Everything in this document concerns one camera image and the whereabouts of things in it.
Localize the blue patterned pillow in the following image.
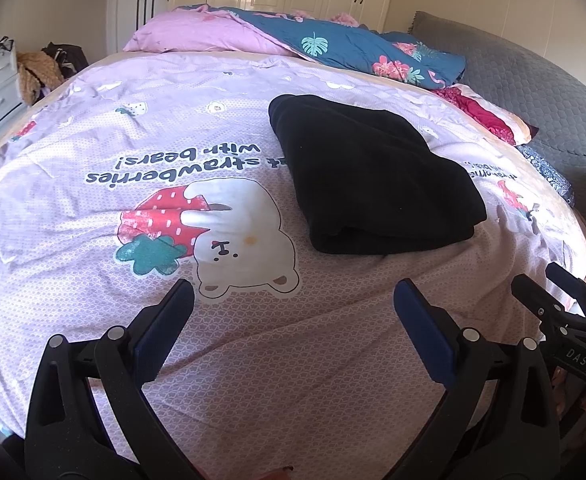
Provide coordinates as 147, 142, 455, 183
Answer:
515, 142, 576, 206

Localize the blue floral quilt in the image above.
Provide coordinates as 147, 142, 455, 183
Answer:
178, 4, 466, 91

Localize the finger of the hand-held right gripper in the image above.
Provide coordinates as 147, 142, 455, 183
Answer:
546, 262, 586, 321
512, 274, 568, 333

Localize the red floral pillow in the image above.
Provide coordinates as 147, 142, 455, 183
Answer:
430, 85, 540, 147

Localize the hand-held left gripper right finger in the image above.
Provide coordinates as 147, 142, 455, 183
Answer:
393, 280, 562, 480

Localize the black long-sleeve shirt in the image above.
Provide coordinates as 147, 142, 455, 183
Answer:
268, 94, 488, 256

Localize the lilac printed bedsheet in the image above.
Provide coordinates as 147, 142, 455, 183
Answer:
0, 50, 586, 471

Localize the grey quilted headboard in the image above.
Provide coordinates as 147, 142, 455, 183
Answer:
410, 10, 586, 241

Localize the white door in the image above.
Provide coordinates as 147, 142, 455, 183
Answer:
115, 0, 174, 53

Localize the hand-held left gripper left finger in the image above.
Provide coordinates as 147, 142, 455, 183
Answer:
24, 280, 196, 480

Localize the pink quilt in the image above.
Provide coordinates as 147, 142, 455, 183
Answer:
123, 4, 304, 58

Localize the tan clothes pile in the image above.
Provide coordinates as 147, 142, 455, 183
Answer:
17, 51, 66, 103

